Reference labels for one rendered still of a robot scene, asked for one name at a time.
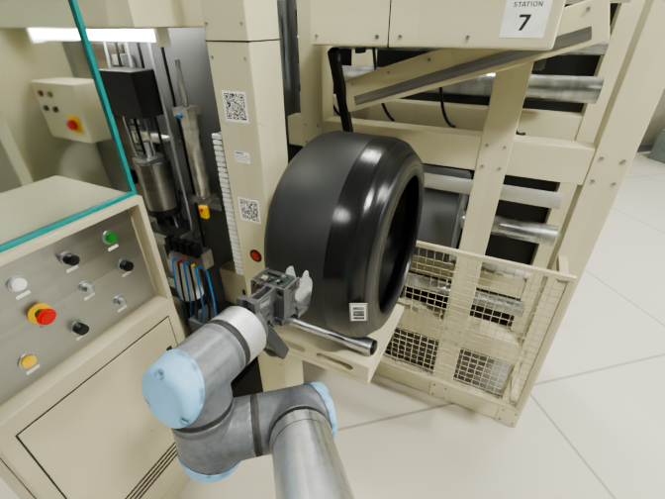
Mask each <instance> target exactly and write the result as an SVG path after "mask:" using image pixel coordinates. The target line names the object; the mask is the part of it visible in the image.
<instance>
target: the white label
mask: <svg viewBox="0 0 665 499"><path fill-rule="evenodd" d="M349 312H350V321H367V303H349Z"/></svg>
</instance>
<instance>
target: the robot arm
mask: <svg viewBox="0 0 665 499"><path fill-rule="evenodd" d="M262 273H263V274H262ZM261 274H262V275H261ZM258 276H259V277H258ZM250 287H251V295H250V296H245V295H242V294H241V295H240V296H239V297H238V298H237V305H236V306H231V307H229V308H227V309H225V310H224V311H223V312H221V313H220V314H219V315H217V316H216V317H215V318H213V319H212V320H211V321H209V322H208V323H207V324H206V325H204V326H203V327H201V328H200V329H199V330H197V331H196V332H195V333H193V334H192V335H191V336H189V337H188V338H187V339H185V340H184V341H183V342H181V343H180V344H179V345H177V346H176V347H175V348H173V349H171V350H168V351H167V352H165V353H164V354H163V355H161V356H160V357H159V359H158V360H157V361H156V362H155V363H154V364H152V365H151V366H150V367H149V368H148V369H147V370H146V372H145V373H144V375H143V378H142V394H143V397H144V400H145V401H146V402H147V404H148V405H149V406H148V408H149V410H150V411H151V412H152V414H153V415H154V416H155V417H156V418H157V419H158V420H159V421H160V422H161V423H163V424H164V425H166V426H168V427H170V428H171V431H172V434H173V438H174V440H175V444H176V452H177V457H178V459H179V461H180V463H181V464H182V466H183V469H184V471H185V472H186V474H187V475H188V476H189V477H190V478H192V479H193V480H195V481H198V482H202V483H213V482H217V481H220V480H222V479H225V478H226V477H228V476H229V475H231V474H232V473H233V472H234V471H235V470H236V469H237V468H238V466H239V464H240V462H241V461H242V460H246V459H251V458H255V457H260V456H263V455H269V454H272V460H273V471H274V483H275V495H276V499H355V498H354V495H353V492H352V489H351V487H350V484H349V481H348V478H347V476H346V473H345V470H344V467H343V465H342V462H341V459H340V456H339V454H338V451H337V448H336V445H335V443H334V440H333V439H334V438H335V436H336V432H337V424H336V416H335V410H334V406H333V400H332V398H331V396H330V393H329V391H328V389H327V387H326V386H325V385H324V384H323V383H322V382H312V383H311V382H305V383H303V384H301V385H296V386H291V387H286V388H280V389H275V390H270V391H265V392H260V393H256V394H251V395H250V394H249V395H244V396H239V397H235V398H233V391H232V387H231V382H232V381H233V380H234V379H235V378H236V377H237V376H238V375H239V374H240V373H241V372H242V371H243V369H244V368H245V367H246V366H248V365H249V364H250V363H251V362H252V361H253V360H254V359H255V358H256V357H257V356H258V355H259V354H260V353H261V352H262V350H264V351H265V352H266V353H267V354H268V355H269V356H272V357H279V358H282V359H284V358H285V357H286V355H287V353H288V351H289V348H288V347H287V346H286V344H285V343H284V342H283V341H282V339H281V338H280V337H279V336H278V334H277V333H276V332H275V331H274V329H273V328H272V327H274V328H275V327H276V326H277V325H279V326H283V325H287V324H290V322H292V321H293V320H294V319H299V317H300V316H301V315H303V314H304V313H305V312H306V311H307V310H308V308H309V304H310V299H311V293H312V279H311V278H310V277H309V272H308V270H306V271H305V272H304V273H303V276H302V278H300V277H299V276H298V277H297V278H296V275H295V271H294V267H293V266H289V267H288V268H287V269H286V273H282V272H279V271H276V270H272V269H269V267H267V268H265V269H264V270H262V271H261V272H259V273H258V274H257V275H255V276H254V277H252V278H251V279H250Z"/></svg>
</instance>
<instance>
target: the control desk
mask: <svg viewBox="0 0 665 499"><path fill-rule="evenodd" d="M171 296H172V295H171V292H170V288H169V285H168V282H167V278H166V275H165V272H164V269H163V265H162V262H161V259H160V255H159V252H158V249H157V245H156V242H155V239H154V236H153V232H152V229H151V226H150V222H149V219H148V216H147V212H146V209H145V206H144V202H143V198H142V197H141V196H140V195H134V196H132V197H130V198H127V199H125V200H123V201H120V202H118V203H116V204H113V205H111V206H109V207H106V208H104V209H102V210H99V211H97V212H95V213H92V214H90V215H88V216H85V217H83V218H81V219H78V220H76V221H73V222H71V223H69V224H66V225H64V226H62V227H59V228H57V229H55V230H52V231H50V232H48V233H45V234H43V235H41V236H38V237H36V238H34V239H31V240H29V241H27V242H24V243H22V244H20V245H17V246H15V247H13V248H10V249H7V250H4V251H2V252H0V477H1V478H2V479H3V481H4V482H5V483H6V484H7V485H8V486H9V487H10V488H11V489H12V490H13V491H14V492H15V493H16V494H17V496H18V497H19V498H20V499H176V498H177V497H178V495H179V494H180V493H181V491H182V490H183V489H184V488H185V486H186V485H187V484H188V482H189V481H190V480H191V478H190V477H189V476H188V475H187V474H186V472H185V471H184V469H183V466H182V464H181V463H180V461H179V459H178V457H177V452H176V444H175V440H174V438H173V434H172V431H171V428H170V427H168V426H166V425H164V424H163V423H161V422H160V421H159V420H158V419H157V418H156V417H155V416H154V415H153V414H152V412H151V411H150V410H149V408H148V406H149V405H148V404H147V402H146V401H145V400H144V397H143V389H142V382H143V375H144V373H145V372H146V370H147V369H148V368H149V367H150V366H151V365H152V364H154V363H155V362H156V361H157V360H158V359H159V357H160V356H161V355H163V354H164V353H165V352H167V351H168V350H171V349H173V348H175V347H176V346H177V345H179V344H180V343H181V342H183V341H184V340H185V339H184V336H183V332H182V329H181V326H180V322H179V319H178V316H177V313H176V309H175V306H174V303H173V299H172V297H171Z"/></svg>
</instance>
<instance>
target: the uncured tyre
mask: <svg viewBox="0 0 665 499"><path fill-rule="evenodd" d="M424 191H425V174H424V167H423V163H422V160H421V159H420V157H419V156H418V155H417V153H416V152H415V151H414V149H413V148H412V147H411V145H410V144H409V143H407V142H405V141H402V140H400V139H398V138H395V137H386V136H378V135H369V134H361V133H353V132H345V131H333V132H328V133H323V134H320V135H318V136H316V137H314V138H313V139H312V140H310V141H309V142H308V143H307V144H306V145H305V146H304V147H303V148H302V149H301V150H300V151H299V152H298V153H297V154H296V155H295V156H294V157H293V158H292V160H291V161H290V162H289V164H288V165H287V167H286V169H285V170H284V172H283V174H282V176H281V178H280V180H279V182H278V184H277V187H276V189H275V192H274V194H273V197H272V201H271V204H270V207H269V211H268V216H267V221H266V227H265V235H264V264H265V268H267V267H269V269H272V270H276V271H279V272H282V273H286V269H287V268H288V267H289V266H293V267H294V271H295V275H296V278H297V277H298V276H299V277H300V278H302V276H303V273H304V272H305V271H306V270H308V272H309V277H310V278H311V279H312V293H311V299H310V304H309V308H308V310H307V311H306V312H305V313H304V314H303V315H301V316H300V317H299V319H297V320H300V321H303V322H306V323H309V324H312V325H315V326H317V327H320V328H323V329H326V330H329V331H332V332H335V333H337V334H340V335H343V336H346V337H350V338H363V337H365V336H367V335H369V334H371V333H373V332H375V331H377V330H379V329H381V328H382V327H383V326H384V325H385V324H386V322H387V321H388V319H389V318H390V316H391V314H392V312H393V310H394V308H395V306H396V304H397V302H398V299H399V297H400V295H401V292H402V289H403V287H404V284H405V281H406V278H407V275H408V272H409V269H410V266H411V262H412V259H413V255H414V251H415V247H416V243H417V239H418V234H419V229H420V223H421V216H422V210H423V203H424ZM349 303H367V321H350V312H349Z"/></svg>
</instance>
